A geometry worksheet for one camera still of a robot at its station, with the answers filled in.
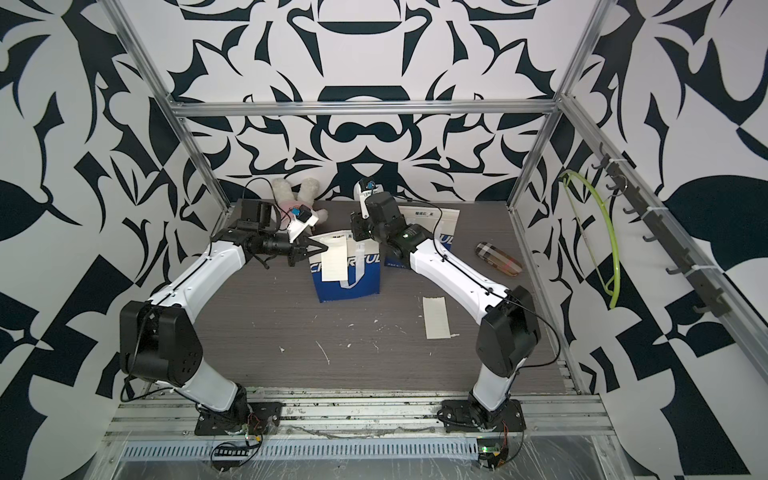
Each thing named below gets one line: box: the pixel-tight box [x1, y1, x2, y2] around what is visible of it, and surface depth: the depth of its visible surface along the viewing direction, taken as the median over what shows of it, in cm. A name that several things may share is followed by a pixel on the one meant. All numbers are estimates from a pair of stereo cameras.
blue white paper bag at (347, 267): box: [309, 230, 381, 303], surface depth 83 cm
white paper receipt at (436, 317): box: [422, 296, 451, 339], surface depth 94 cm
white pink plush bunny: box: [272, 178, 329, 227], surface depth 114 cm
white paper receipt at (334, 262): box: [321, 234, 348, 282], surface depth 83 cm
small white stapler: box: [353, 228, 371, 242], surface depth 73 cm
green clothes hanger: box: [560, 170, 621, 310], surface depth 69 cm
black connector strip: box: [214, 446, 250, 457], surface depth 74 cm
